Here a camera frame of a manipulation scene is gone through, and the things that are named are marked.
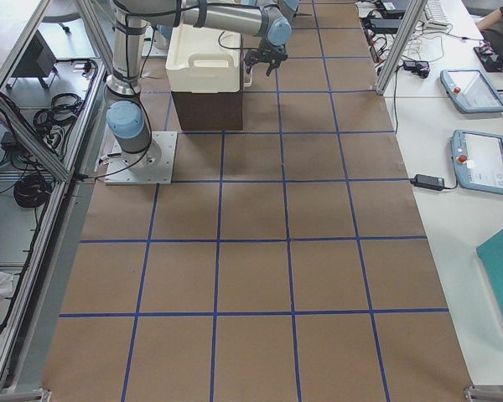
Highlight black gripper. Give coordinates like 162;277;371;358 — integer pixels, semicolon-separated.
244;44;288;75

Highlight wooden drawer with white handle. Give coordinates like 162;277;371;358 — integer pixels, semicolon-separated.
243;71;253;88

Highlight white plastic tray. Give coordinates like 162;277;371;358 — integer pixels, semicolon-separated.
166;25;241;93

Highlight black power brick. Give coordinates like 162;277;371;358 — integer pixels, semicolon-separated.
363;18;402;34

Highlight far teach pendant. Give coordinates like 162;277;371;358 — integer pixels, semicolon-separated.
440;70;503;114

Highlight teach pendant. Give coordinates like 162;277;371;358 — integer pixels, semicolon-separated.
450;129;503;195
440;70;503;114

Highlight black power adapter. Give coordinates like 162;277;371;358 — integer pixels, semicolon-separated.
410;174;445;191

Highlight near teach pendant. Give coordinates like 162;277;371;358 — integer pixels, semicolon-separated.
450;129;503;195

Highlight black electronics box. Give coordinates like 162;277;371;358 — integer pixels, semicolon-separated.
12;30;56;79

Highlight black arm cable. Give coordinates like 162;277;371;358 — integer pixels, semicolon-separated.
217;29;257;54

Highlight aluminium frame post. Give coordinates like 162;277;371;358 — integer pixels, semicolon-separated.
376;0;427;95

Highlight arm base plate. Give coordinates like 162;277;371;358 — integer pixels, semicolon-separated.
103;131;178;185

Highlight coiled black cables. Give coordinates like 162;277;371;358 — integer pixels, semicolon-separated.
13;173;51;209

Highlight aluminium frame rail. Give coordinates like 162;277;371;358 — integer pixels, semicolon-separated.
0;1;112;392

